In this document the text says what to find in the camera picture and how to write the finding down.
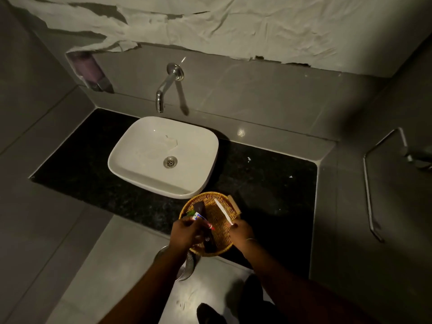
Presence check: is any person's left hand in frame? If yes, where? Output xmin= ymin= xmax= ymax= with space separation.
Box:
xmin=168 ymin=216 xmax=210 ymax=255

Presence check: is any person's right hand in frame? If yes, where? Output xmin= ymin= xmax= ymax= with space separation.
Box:
xmin=227 ymin=218 xmax=256 ymax=252

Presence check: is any white toothpaste tube red cap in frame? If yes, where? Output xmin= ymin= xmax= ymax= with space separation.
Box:
xmin=192 ymin=212 xmax=216 ymax=231

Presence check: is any white toothbrush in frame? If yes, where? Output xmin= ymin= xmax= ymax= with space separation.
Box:
xmin=214 ymin=198 xmax=234 ymax=227

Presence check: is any person's right forearm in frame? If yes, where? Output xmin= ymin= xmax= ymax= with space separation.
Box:
xmin=242 ymin=239 xmax=380 ymax=324

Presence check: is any person's left forearm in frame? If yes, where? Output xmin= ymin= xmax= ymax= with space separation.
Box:
xmin=98 ymin=245 xmax=191 ymax=324

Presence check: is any round woven wicker basket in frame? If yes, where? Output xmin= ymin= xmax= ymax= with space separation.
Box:
xmin=179 ymin=192 xmax=241 ymax=257

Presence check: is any small wooden comb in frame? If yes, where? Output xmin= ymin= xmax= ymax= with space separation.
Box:
xmin=227 ymin=195 xmax=242 ymax=215

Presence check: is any metal wrist bangle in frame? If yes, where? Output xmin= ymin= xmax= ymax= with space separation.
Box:
xmin=153 ymin=245 xmax=170 ymax=264

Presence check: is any person's dark trouser leg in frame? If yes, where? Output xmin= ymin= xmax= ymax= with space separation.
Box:
xmin=236 ymin=273 xmax=281 ymax=324

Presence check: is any person's black shoe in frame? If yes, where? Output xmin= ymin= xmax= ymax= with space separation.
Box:
xmin=196 ymin=302 xmax=227 ymax=324

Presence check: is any white ceramic sink basin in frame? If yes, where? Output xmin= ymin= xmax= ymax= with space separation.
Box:
xmin=108 ymin=116 xmax=219 ymax=200

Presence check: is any chrome towel ring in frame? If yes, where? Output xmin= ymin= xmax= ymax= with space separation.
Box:
xmin=363 ymin=127 xmax=432 ymax=243

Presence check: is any chrome wall faucet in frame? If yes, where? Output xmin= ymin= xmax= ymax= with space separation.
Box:
xmin=155 ymin=63 xmax=185 ymax=114

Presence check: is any wall soap dispenser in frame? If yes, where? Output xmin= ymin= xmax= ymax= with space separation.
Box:
xmin=65 ymin=51 xmax=115 ymax=94

